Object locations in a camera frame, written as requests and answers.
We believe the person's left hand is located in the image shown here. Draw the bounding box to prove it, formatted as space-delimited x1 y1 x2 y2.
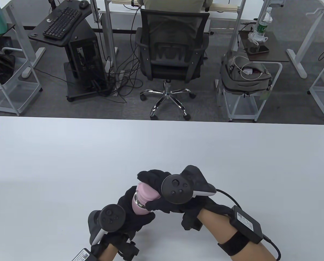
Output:
101 186 155 245

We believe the person's right hand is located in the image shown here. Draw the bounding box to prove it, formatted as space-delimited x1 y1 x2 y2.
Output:
137 170 232 231

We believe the pink thermos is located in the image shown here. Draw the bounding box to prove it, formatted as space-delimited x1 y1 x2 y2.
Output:
131 194 149 215

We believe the pink thermos cap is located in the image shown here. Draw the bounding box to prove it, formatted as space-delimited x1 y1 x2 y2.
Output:
136 183 162 204

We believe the person's right forearm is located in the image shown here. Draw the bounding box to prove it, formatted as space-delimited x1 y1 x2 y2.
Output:
199 209 276 261

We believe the person's left forearm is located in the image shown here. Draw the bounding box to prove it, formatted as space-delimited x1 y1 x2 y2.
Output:
98 243 119 261

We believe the black left hand controller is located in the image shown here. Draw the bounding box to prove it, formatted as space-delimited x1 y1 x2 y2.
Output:
88 204 126 245

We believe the black hand controller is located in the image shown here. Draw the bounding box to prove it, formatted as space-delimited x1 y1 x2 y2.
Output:
88 204 126 245
161 165 216 204

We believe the black right hand controller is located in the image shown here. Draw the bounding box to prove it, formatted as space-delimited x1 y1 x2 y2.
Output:
161 165 216 204

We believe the black right wrist sensor box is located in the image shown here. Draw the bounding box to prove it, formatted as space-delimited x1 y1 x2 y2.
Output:
230 206 263 244

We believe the black wrist sensor box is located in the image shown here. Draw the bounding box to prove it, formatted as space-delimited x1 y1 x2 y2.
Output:
71 248 93 261
230 206 263 244

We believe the black left wrist sensor box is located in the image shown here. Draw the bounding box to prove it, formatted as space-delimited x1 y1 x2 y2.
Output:
71 248 93 261

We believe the grey backpack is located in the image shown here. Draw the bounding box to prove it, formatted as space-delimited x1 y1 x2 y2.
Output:
220 50 273 96

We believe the black mesh office chair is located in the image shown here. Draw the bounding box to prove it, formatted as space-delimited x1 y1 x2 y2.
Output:
136 9 210 120

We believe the black smartphone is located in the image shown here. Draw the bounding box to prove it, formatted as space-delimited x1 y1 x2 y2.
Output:
246 45 270 54

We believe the black computer tower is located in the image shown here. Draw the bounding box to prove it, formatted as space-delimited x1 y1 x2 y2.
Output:
69 27 108 91

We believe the white cart with brown top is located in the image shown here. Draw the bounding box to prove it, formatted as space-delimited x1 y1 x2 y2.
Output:
216 30 290 122

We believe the white cart with black bag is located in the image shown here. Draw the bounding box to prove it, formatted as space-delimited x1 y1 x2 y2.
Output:
0 24 43 116

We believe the crumpled white plastic bag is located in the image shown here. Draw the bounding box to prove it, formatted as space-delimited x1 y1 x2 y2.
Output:
248 31 268 45

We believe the white desk with curved brace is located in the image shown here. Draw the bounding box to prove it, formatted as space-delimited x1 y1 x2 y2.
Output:
286 0 324 79

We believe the white desk with straight legs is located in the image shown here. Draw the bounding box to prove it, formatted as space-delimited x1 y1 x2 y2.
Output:
91 0 246 72

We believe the clear plastic bottle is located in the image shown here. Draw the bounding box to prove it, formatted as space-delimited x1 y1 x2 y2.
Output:
256 7 273 37

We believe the black bag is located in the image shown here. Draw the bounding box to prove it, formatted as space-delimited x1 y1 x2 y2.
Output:
0 54 15 85

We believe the white desk with angled legs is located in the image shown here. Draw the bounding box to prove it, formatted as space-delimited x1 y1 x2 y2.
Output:
2 0 46 79

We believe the black computer cart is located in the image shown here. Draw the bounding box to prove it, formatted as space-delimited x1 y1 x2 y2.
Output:
28 0 109 102

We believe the black keyboard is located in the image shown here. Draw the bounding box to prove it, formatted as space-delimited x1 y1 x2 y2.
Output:
43 7 82 38

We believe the black left wrist mount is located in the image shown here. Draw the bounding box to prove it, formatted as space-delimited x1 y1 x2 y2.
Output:
118 239 139 260

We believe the black right forearm strap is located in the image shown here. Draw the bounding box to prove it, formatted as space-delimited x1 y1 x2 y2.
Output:
218 231 250 256

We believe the white charger cable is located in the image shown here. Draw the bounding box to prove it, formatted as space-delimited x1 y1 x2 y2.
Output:
231 56 264 80

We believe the bundle of black floor cables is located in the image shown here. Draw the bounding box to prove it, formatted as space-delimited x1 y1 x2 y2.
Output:
97 5 151 104

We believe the white wire cart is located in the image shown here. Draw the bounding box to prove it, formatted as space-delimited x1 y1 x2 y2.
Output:
309 43 324 122

